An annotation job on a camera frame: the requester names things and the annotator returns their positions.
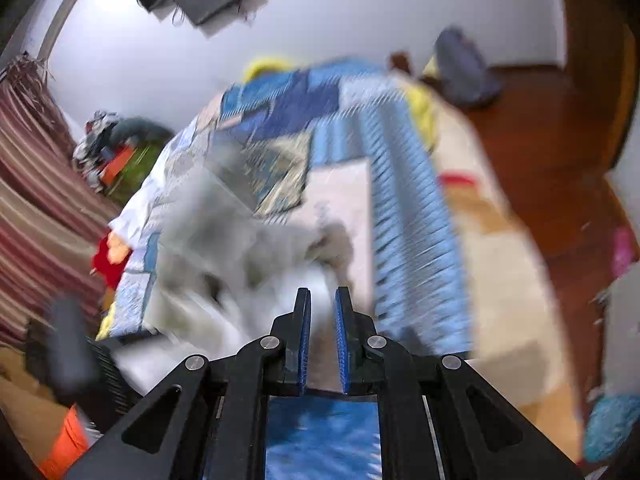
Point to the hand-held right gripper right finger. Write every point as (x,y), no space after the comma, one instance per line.
(342,345)

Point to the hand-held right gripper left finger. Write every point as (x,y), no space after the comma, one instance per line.
(303,345)

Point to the white and beige jacket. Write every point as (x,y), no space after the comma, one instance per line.
(240,260)

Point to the pile of clothes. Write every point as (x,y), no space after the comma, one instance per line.
(95,140)

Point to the black ribbed object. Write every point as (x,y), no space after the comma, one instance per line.
(115,375)

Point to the red plush toy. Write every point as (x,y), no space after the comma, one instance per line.
(107,260)

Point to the patchwork printed blanket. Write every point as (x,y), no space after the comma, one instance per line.
(400,210)

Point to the white sheet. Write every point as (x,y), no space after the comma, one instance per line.
(145,205)

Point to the striped curtain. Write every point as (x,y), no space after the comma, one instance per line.
(40,185)

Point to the green storage box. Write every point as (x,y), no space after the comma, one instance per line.
(142,175)

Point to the orange box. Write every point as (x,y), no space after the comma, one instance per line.
(117,165)

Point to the yellow blanket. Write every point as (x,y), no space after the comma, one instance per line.
(422,110)

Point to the yellow plush toy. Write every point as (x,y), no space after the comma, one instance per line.
(267,67)

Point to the blue slipper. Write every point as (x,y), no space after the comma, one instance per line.
(612,430)

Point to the white door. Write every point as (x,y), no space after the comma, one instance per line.
(625,310)

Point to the grey backpack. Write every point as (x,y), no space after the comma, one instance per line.
(465,70)

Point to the brown wooden door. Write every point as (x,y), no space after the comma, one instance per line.
(600,60)

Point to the wooden bed frame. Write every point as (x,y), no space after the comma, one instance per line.
(402,62)

